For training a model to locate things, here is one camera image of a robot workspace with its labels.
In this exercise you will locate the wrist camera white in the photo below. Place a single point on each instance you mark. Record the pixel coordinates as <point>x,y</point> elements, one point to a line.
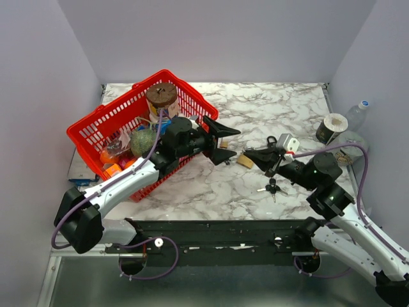
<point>194,121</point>
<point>287,146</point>

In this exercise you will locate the green netted melon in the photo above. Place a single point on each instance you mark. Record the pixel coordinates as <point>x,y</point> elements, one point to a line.
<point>141,141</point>

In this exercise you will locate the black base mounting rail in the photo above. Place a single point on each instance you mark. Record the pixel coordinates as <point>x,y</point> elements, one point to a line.
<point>194,243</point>

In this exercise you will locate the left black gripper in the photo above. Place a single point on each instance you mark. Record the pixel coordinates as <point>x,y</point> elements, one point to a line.
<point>216,156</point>

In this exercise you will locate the black padlock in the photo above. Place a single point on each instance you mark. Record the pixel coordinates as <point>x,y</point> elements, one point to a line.
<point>271,141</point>

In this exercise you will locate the black-headed key bunch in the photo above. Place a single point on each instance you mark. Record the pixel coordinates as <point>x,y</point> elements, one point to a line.
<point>273,189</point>

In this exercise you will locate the grey-wrapped toilet paper roll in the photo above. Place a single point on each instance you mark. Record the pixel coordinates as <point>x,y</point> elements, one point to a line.
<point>347,155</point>

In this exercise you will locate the orange fruit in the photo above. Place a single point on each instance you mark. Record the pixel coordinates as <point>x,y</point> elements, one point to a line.
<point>107,158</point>

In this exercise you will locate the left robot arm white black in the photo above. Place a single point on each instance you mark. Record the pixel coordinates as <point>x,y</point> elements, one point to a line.
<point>81,215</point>

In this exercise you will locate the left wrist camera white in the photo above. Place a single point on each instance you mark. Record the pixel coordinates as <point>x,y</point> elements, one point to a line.
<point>194,121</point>

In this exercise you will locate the brown-lid ice cream cup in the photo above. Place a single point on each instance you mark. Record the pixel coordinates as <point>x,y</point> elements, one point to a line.
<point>162,96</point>

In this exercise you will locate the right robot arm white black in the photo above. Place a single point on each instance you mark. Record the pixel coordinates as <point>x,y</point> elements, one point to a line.
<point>373,254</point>

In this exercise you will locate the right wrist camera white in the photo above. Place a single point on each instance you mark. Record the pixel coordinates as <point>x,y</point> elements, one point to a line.
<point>287,146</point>

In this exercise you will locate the large brass padlock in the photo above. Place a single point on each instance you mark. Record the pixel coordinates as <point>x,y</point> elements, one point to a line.
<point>245,161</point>

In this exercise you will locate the small brass padlock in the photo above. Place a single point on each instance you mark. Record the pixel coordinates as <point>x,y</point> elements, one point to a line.
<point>223,144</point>

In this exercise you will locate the orange snack box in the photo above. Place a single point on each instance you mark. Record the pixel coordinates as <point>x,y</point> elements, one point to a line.
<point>111,169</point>

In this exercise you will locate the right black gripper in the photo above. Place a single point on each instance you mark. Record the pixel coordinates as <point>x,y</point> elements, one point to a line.
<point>264,159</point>

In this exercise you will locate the clear plastic water bottle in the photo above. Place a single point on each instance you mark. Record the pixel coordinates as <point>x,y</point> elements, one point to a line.
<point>356,115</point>

